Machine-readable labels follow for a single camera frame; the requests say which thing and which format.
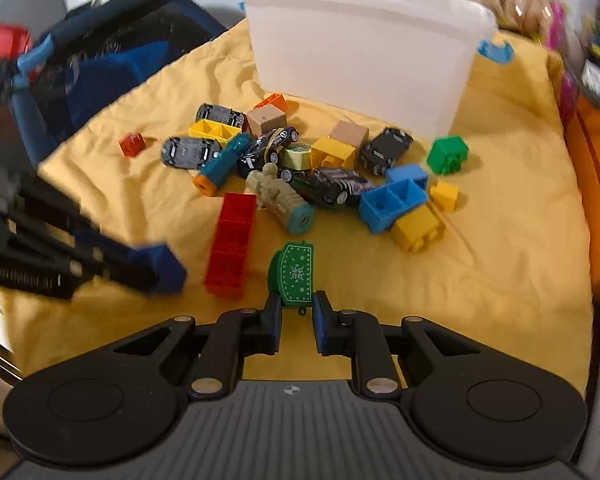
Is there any green patterned toy piece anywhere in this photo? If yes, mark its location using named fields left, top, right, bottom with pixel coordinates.
left=268, top=242, right=314, bottom=308

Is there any long red brick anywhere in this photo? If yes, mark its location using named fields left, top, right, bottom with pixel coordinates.
left=204, top=193, right=257, bottom=299

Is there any teal toy with orange end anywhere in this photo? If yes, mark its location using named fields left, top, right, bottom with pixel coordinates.
left=193, top=133, right=252, bottom=196

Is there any beige toy with teal end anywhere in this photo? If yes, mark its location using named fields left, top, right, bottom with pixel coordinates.
left=246, top=162, right=314, bottom=236

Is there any grey toy car underside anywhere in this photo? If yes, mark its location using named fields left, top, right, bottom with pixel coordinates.
left=161, top=136, right=222, bottom=170

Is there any large yellow brick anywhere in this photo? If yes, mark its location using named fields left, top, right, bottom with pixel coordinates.
left=390, top=204, right=444, bottom=252

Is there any small red brick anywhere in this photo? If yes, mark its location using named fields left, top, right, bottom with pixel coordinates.
left=119, top=133, right=146, bottom=158

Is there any large blue brick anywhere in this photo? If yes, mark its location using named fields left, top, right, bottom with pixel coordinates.
left=358, top=179, right=428, bottom=234

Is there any black white patterned car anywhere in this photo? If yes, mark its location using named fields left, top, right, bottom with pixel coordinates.
left=289, top=168, right=376, bottom=209

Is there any dark toy car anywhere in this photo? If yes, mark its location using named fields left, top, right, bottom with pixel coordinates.
left=196, top=103, right=246, bottom=129

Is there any yellow green cube toy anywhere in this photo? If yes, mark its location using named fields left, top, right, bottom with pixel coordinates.
left=282, top=143, right=312, bottom=171

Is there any tan wooden cube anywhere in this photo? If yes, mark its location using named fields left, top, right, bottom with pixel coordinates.
left=246, top=104, right=287, bottom=138
left=328, top=120, right=370, bottom=148

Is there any orange brick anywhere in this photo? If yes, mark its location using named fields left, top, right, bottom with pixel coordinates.
left=253, top=93, right=289, bottom=113

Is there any blue small brick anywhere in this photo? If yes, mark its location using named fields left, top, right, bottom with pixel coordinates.
left=386, top=164, right=429, bottom=191

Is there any yellow cloth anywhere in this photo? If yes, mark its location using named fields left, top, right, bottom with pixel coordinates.
left=0, top=24, right=592, bottom=389

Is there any small yellow brick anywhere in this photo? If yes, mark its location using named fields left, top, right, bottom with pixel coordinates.
left=429, top=181, right=460, bottom=212

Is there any dark blue bag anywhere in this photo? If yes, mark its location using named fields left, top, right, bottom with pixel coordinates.
left=0, top=0, right=226, bottom=166

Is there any green brick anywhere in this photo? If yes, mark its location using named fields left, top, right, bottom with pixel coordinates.
left=426, top=136, right=469, bottom=176

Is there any white plastic bin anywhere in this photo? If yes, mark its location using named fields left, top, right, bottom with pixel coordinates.
left=239, top=0, right=498, bottom=139

